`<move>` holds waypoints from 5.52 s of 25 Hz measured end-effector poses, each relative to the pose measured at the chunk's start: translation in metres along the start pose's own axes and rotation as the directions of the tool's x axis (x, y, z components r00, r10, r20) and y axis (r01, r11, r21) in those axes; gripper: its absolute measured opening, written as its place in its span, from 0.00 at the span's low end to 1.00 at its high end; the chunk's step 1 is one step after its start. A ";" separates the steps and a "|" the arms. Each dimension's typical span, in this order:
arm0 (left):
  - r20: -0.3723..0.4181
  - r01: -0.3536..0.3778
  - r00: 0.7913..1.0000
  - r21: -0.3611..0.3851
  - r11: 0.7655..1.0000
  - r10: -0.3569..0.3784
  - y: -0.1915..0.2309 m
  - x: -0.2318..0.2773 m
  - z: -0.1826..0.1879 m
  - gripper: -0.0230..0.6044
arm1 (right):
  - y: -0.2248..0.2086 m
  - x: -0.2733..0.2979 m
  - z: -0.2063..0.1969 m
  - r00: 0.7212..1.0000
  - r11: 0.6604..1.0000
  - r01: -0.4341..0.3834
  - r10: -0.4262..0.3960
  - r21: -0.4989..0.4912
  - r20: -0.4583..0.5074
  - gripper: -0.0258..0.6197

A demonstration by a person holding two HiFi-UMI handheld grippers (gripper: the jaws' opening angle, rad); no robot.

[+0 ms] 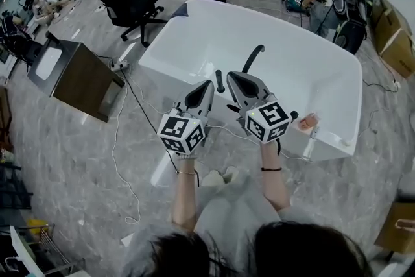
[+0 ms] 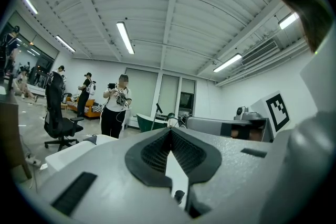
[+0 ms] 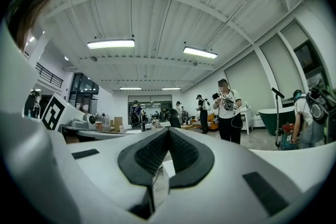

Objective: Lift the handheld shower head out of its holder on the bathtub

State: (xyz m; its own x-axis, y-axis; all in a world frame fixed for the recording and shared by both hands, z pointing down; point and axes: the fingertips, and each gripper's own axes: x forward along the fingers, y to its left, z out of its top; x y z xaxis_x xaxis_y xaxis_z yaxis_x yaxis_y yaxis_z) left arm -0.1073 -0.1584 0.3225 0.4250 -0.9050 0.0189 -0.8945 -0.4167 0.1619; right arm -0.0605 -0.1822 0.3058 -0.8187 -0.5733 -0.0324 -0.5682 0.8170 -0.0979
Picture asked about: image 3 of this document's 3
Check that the black stick vacuum cleaner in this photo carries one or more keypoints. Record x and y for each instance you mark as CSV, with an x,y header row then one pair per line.
x,y
277,112

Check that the red bag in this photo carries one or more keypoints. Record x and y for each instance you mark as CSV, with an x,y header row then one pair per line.
x,y
288,128

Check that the black metal railing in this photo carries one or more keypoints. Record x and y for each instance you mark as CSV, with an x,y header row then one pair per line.
x,y
48,76

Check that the cardboard box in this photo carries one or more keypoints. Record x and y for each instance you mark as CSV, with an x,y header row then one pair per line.
x,y
118,123

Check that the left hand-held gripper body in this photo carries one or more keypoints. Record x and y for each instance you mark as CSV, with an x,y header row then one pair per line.
x,y
76,119

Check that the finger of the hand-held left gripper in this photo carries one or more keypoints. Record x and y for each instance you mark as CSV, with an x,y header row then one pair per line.
x,y
113,134

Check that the teal bag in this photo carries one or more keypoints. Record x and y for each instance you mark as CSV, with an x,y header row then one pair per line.
x,y
287,143

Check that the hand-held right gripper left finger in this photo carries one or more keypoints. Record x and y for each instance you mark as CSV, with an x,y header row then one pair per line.
x,y
105,178

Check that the orange sofa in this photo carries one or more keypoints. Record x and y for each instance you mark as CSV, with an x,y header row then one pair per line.
x,y
211,119

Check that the black office chair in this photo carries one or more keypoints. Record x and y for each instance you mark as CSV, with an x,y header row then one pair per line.
x,y
174,118

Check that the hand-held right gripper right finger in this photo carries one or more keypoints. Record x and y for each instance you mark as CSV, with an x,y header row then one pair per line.
x,y
223,186

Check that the ceiling strip light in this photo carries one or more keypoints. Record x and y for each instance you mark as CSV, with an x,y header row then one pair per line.
x,y
171,88
200,52
110,44
130,88

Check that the white roller blind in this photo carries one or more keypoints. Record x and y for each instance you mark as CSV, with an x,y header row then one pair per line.
x,y
283,70
246,84
295,34

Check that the dark green bathtub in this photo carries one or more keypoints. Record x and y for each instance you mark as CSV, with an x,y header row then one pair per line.
x,y
270,120

